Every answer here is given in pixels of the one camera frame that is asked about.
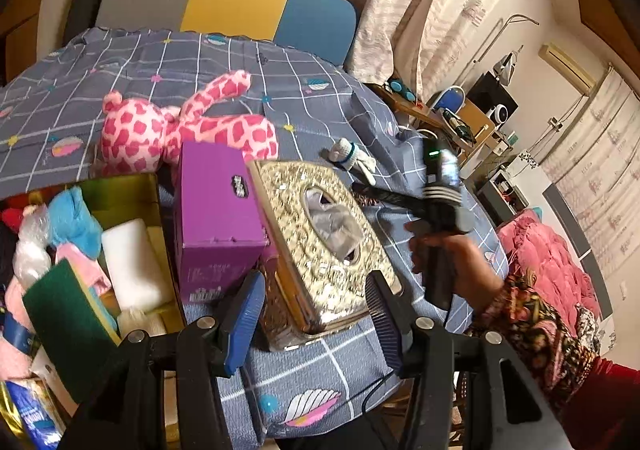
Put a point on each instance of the white socks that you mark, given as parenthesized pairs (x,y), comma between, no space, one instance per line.
(349,156)

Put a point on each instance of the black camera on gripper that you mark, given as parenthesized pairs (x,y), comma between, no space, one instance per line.
(442,172)

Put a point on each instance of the red knitted item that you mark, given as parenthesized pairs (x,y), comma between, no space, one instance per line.
(12,218)

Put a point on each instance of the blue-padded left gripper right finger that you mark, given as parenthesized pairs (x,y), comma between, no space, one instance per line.
(392,322)

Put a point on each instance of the pink towel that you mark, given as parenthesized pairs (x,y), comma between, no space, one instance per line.
(19,342)

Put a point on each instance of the wooden desk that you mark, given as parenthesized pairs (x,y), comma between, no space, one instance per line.
(483,129)

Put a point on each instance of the blue tissue packet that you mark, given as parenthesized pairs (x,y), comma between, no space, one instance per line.
(38,412)

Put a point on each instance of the person's right hand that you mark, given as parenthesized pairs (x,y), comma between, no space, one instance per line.
(474,280)

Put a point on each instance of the light blue cloth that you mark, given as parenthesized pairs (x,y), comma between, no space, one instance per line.
(71,222)

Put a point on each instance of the yellow green scrub sponge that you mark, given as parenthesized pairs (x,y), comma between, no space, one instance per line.
(76,331)

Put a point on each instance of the clear plastic bag bundle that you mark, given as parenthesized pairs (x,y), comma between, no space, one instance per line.
(31,259)

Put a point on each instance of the window curtains right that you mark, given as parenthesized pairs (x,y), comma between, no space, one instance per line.
(595,166)

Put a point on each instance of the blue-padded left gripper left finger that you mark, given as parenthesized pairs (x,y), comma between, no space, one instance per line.
(240,321)

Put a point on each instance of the purple cardboard box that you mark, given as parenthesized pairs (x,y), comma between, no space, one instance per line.
(218,229)

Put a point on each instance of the grey yellow blue headboard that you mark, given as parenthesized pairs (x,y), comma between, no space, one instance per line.
(324,28)

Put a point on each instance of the gold ornate tissue box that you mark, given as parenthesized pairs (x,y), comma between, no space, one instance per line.
(320,252)

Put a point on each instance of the pink quilted blanket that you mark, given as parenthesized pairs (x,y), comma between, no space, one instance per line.
(533,247)

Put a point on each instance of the white air conditioner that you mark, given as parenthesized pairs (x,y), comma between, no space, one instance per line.
(564,65)

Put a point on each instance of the floral sleeved right forearm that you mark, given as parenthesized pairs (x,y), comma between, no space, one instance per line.
(595,399)

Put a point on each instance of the leopard print scrunchie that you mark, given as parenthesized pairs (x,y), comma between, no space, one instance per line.
(365,201)

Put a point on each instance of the blue folding chair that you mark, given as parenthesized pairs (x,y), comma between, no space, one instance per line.
(452,98)

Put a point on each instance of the pink white plush toy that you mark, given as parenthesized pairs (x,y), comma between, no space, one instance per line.
(138,136)

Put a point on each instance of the white foam sponge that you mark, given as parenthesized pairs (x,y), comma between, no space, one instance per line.
(137,280)

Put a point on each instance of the gold storage box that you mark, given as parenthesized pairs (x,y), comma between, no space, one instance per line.
(87,266)

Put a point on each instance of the black white patterned pillow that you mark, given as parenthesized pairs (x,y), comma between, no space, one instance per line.
(587,329)

